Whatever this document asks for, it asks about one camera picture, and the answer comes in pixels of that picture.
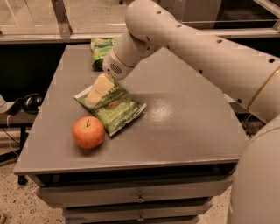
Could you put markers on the red apple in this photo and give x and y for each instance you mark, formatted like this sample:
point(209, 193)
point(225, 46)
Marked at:
point(88, 132)

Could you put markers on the green snack bag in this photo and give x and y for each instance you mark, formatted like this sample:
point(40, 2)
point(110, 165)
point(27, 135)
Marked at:
point(100, 47)

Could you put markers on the metal railing with glass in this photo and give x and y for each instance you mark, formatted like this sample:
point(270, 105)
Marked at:
point(33, 21)

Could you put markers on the grey drawer cabinet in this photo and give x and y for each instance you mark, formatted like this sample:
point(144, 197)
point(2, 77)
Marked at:
point(187, 129)

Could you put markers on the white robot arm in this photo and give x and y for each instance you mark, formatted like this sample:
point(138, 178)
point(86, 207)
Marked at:
point(249, 77)

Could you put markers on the grey drawer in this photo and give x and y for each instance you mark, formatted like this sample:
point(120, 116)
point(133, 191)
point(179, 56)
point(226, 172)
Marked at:
point(134, 191)
point(144, 213)

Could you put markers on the top grey drawer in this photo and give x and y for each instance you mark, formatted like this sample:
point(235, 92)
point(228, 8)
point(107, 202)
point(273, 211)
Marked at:
point(134, 191)

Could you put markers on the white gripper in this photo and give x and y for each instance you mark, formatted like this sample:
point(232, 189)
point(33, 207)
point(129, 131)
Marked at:
point(115, 67)

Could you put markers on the black headphones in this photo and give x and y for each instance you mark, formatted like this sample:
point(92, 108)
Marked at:
point(30, 104)

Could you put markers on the green jalapeno chip bag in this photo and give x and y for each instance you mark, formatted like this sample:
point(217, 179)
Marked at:
point(115, 109)

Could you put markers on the lower grey drawer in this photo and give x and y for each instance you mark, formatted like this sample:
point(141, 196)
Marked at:
point(144, 213)

